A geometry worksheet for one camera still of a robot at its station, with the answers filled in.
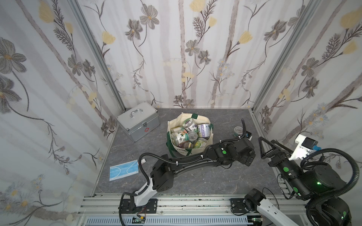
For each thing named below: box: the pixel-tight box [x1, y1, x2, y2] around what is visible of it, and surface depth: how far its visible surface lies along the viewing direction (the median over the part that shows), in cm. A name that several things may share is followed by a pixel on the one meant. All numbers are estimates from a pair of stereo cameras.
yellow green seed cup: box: [194, 137, 208, 149], surface depth 84 cm
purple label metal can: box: [197, 123, 211, 138], surface depth 86 cm
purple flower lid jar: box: [182, 117, 198, 133], surface depth 89 cm
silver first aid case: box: [115, 101, 161, 143], surface depth 98 cm
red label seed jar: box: [170, 126, 185, 134], surface depth 90 cm
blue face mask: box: [109, 159, 139, 182], surface depth 88 cm
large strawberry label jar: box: [170, 129, 190, 146], surface depth 81 cm
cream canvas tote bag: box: [165, 112, 214, 158], surface depth 88 cm
